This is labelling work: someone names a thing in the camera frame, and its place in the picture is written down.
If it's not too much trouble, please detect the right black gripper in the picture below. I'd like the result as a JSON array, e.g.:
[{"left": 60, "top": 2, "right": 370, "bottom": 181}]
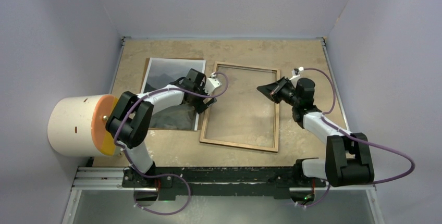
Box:
[{"left": 256, "top": 77, "right": 300, "bottom": 107}]

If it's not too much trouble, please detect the clear acrylic sheet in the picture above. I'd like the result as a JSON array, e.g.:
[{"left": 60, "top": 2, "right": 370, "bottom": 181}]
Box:
[{"left": 204, "top": 64, "right": 278, "bottom": 147}]

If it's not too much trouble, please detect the black wooden picture frame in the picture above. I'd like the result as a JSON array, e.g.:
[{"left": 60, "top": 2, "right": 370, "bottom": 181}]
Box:
[{"left": 199, "top": 61, "right": 281, "bottom": 153}]

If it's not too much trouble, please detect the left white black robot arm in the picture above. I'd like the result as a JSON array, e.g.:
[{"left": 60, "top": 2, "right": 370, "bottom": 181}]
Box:
[{"left": 105, "top": 69, "right": 222, "bottom": 187}]

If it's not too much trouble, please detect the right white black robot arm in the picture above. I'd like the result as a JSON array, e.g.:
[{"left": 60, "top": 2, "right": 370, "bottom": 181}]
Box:
[{"left": 257, "top": 77, "right": 374, "bottom": 187}]

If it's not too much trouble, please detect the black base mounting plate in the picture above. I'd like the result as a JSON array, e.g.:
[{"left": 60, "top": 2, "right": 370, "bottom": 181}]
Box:
[{"left": 122, "top": 166, "right": 326, "bottom": 201}]

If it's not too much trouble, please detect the white cylinder orange lid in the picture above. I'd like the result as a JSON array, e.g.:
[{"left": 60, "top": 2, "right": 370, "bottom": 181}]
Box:
[{"left": 47, "top": 94, "right": 118, "bottom": 157}]

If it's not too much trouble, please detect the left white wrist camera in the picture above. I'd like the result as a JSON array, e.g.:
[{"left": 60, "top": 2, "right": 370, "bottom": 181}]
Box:
[{"left": 204, "top": 73, "right": 222, "bottom": 95}]

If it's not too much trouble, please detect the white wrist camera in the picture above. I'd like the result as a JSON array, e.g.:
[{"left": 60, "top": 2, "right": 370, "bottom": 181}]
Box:
[
  {"left": 290, "top": 67, "right": 304, "bottom": 81},
  {"left": 204, "top": 73, "right": 222, "bottom": 95}
]

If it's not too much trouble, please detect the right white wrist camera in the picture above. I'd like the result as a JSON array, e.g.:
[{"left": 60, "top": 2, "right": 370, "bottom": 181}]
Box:
[{"left": 290, "top": 67, "right": 304, "bottom": 81}]

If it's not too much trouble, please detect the aluminium rail frame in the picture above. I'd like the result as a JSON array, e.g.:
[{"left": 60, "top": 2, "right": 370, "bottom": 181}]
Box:
[{"left": 65, "top": 38, "right": 384, "bottom": 223}]

